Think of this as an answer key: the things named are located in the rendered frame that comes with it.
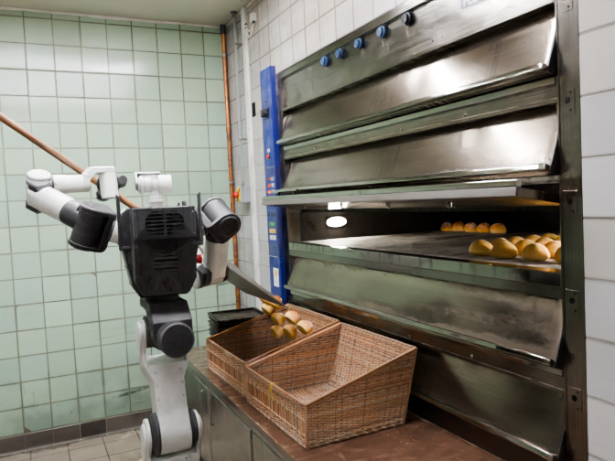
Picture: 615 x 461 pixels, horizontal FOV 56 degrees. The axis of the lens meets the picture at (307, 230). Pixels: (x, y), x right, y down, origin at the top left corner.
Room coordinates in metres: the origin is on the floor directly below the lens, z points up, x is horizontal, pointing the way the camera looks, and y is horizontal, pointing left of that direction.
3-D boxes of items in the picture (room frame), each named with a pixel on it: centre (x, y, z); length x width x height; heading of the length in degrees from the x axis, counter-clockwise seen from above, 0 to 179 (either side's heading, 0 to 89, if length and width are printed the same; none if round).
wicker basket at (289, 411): (2.22, -0.05, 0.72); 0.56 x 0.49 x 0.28; 27
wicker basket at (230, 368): (2.76, 0.21, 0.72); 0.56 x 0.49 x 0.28; 27
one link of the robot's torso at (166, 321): (1.95, 0.49, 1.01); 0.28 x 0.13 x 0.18; 26
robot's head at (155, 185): (2.04, 0.52, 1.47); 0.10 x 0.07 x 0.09; 112
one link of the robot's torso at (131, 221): (1.98, 0.51, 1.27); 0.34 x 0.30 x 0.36; 112
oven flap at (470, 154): (2.35, -0.29, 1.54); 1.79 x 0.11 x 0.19; 25
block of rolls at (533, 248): (2.01, -0.93, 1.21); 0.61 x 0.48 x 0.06; 115
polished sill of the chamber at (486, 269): (2.36, -0.31, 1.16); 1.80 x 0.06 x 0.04; 25
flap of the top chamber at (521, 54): (2.35, -0.29, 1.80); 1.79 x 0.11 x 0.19; 25
